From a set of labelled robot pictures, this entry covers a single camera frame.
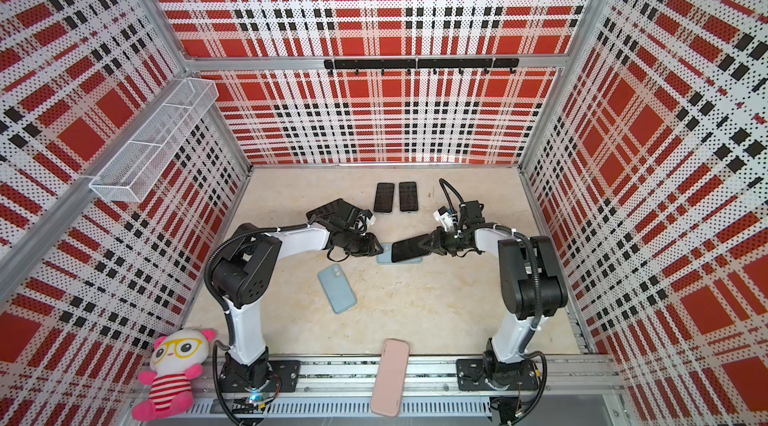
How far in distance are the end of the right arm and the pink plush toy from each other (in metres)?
0.65

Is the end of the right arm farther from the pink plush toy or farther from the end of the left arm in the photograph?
the pink plush toy

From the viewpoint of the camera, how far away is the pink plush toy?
664 millimetres

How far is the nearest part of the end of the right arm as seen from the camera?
Answer: 75 centimetres

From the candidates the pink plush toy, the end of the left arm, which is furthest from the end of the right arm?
the pink plush toy
